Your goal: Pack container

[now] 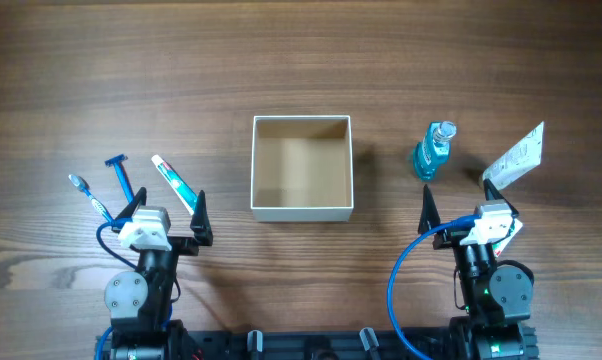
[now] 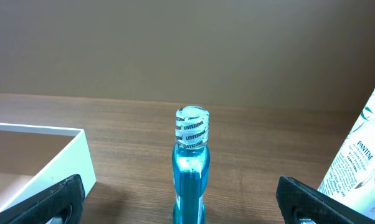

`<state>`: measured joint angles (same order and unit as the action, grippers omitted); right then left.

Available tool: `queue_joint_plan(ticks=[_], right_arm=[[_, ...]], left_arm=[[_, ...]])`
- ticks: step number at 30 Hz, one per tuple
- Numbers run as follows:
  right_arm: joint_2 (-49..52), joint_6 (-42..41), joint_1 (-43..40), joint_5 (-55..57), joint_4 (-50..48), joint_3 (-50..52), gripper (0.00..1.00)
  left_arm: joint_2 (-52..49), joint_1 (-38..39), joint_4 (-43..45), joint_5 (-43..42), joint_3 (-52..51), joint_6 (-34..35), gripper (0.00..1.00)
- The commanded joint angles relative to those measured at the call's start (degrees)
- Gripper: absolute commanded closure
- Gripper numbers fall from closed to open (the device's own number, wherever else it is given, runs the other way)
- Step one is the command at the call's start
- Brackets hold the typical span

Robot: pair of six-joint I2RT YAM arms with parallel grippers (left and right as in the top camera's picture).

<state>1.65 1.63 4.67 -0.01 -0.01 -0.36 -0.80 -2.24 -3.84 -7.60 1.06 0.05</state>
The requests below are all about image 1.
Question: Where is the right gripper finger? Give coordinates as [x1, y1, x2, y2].
[418, 184, 441, 235]
[483, 179, 519, 217]

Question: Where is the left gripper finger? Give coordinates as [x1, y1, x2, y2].
[190, 190, 213, 236]
[116, 187, 147, 220]

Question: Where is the green Dettol soap box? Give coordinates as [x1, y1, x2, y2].
[492, 219, 523, 257]

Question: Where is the white lotion tube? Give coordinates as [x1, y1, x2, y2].
[479, 122, 545, 190]

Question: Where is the blue mouthwash bottle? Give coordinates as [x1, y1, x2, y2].
[412, 121, 457, 181]

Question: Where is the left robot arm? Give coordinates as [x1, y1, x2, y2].
[94, 188, 213, 360]

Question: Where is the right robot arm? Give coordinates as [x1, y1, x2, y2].
[403, 180, 540, 360]

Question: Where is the teal Colgate toothpaste tube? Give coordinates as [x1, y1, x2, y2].
[151, 154, 198, 215]

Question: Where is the blue disposable razor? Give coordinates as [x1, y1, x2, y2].
[104, 154, 134, 202]

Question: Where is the blue white toothbrush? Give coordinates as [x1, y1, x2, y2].
[68, 174, 114, 223]

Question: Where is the white cardboard box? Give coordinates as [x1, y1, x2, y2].
[250, 115, 354, 223]

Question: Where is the right blue cable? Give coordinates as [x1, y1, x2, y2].
[386, 215, 481, 360]

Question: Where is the blue cable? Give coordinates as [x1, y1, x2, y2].
[93, 217, 138, 360]
[386, 215, 481, 360]

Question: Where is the left blue cable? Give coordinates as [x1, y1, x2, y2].
[93, 217, 138, 360]

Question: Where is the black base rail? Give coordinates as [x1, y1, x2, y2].
[93, 327, 540, 359]

